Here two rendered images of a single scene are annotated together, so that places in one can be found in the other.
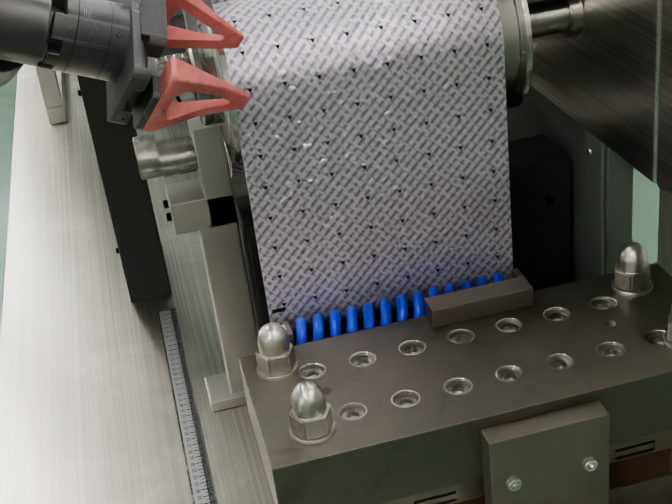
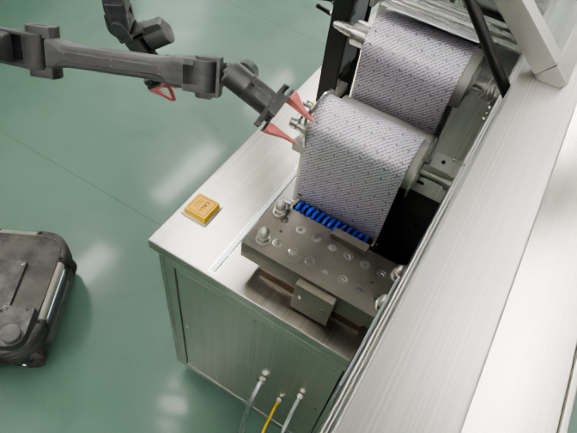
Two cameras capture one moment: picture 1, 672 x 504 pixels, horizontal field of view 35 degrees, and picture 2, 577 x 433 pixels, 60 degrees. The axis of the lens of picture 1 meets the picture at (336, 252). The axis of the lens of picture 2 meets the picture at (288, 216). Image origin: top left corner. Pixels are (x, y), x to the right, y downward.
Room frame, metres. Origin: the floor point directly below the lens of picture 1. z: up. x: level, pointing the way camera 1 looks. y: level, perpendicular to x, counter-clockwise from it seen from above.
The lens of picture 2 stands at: (0.13, -0.39, 2.02)
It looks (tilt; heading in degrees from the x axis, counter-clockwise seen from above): 52 degrees down; 33
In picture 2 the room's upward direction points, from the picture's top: 10 degrees clockwise
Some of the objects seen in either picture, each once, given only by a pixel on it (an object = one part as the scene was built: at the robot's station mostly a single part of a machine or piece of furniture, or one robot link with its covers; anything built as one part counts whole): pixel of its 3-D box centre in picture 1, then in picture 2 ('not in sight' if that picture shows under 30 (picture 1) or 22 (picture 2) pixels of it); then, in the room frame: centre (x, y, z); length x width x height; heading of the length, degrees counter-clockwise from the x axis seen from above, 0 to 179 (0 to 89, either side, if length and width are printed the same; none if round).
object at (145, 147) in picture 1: (147, 156); (295, 121); (0.92, 0.16, 1.18); 0.04 x 0.02 x 0.04; 10
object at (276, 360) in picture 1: (274, 346); (281, 206); (0.77, 0.06, 1.05); 0.04 x 0.04 x 0.04
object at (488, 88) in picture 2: not in sight; (485, 87); (1.20, -0.17, 1.33); 0.07 x 0.07 x 0.07; 10
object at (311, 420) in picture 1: (309, 407); (264, 234); (0.68, 0.04, 1.05); 0.04 x 0.04 x 0.04
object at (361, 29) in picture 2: not in sight; (365, 36); (1.14, 0.14, 1.33); 0.06 x 0.06 x 0.06; 10
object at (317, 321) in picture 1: (406, 312); (333, 224); (0.84, -0.06, 1.03); 0.21 x 0.04 x 0.03; 100
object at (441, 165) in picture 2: not in sight; (445, 166); (0.95, -0.22, 1.28); 0.06 x 0.05 x 0.02; 100
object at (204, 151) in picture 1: (210, 267); (302, 162); (0.93, 0.12, 1.05); 0.06 x 0.05 x 0.31; 100
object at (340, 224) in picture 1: (386, 227); (341, 198); (0.86, -0.05, 1.10); 0.23 x 0.01 x 0.18; 100
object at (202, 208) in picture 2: not in sight; (202, 208); (0.70, 0.28, 0.91); 0.07 x 0.07 x 0.02; 10
